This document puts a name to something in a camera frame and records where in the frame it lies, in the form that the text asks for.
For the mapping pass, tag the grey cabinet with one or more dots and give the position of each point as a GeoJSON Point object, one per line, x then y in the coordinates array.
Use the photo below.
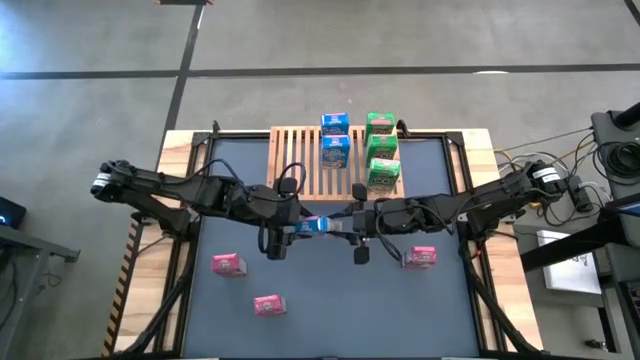
{"type": "Point", "coordinates": [622, 315]}

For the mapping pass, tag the black device with blue light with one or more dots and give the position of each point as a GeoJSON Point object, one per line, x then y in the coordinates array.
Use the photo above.
{"type": "Point", "coordinates": [10, 212]}

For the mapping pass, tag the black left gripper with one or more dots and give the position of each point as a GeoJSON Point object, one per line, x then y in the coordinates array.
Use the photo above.
{"type": "Point", "coordinates": [280, 215]}

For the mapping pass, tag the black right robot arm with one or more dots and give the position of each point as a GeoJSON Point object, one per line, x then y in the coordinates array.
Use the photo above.
{"type": "Point", "coordinates": [500, 192]}

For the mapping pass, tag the blue Rice Krispies cereal box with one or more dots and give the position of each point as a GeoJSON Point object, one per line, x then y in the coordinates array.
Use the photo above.
{"type": "Point", "coordinates": [336, 151]}
{"type": "Point", "coordinates": [335, 124]}
{"type": "Point", "coordinates": [312, 226]}

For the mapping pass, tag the grey metal stand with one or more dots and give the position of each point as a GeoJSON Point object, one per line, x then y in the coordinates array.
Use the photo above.
{"type": "Point", "coordinates": [30, 245]}

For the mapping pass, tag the yellow black hazard tape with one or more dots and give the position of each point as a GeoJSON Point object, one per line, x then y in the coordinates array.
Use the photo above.
{"type": "Point", "coordinates": [120, 295]}

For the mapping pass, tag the black power adapter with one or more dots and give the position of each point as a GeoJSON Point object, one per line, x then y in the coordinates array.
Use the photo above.
{"type": "Point", "coordinates": [580, 192]}

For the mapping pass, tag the wooden slatted shelf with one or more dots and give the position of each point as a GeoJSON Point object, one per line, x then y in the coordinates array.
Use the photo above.
{"type": "Point", "coordinates": [300, 160]}

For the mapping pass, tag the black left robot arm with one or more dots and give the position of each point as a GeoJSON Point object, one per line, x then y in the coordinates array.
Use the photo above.
{"type": "Point", "coordinates": [150, 182]}

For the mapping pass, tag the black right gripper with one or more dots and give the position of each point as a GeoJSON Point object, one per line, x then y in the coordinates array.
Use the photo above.
{"type": "Point", "coordinates": [372, 217]}

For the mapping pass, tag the white board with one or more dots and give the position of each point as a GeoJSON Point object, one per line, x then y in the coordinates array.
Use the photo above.
{"type": "Point", "coordinates": [570, 270]}

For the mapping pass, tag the small black object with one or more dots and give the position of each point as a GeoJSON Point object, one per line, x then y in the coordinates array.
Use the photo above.
{"type": "Point", "coordinates": [592, 344]}

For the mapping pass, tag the green Apple Jacks cereal box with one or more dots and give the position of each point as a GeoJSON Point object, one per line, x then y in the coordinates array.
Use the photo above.
{"type": "Point", "coordinates": [382, 147]}
{"type": "Point", "coordinates": [384, 175]}
{"type": "Point", "coordinates": [380, 125]}

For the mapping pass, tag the pink cereal box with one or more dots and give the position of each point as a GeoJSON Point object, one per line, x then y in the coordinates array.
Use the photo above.
{"type": "Point", "coordinates": [420, 257]}
{"type": "Point", "coordinates": [228, 265]}
{"type": "Point", "coordinates": [270, 305]}

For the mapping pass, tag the black metal bar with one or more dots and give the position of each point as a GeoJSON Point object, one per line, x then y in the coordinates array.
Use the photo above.
{"type": "Point", "coordinates": [575, 245]}

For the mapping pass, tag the grey equipment cart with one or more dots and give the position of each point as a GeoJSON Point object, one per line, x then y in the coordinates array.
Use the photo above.
{"type": "Point", "coordinates": [615, 135]}

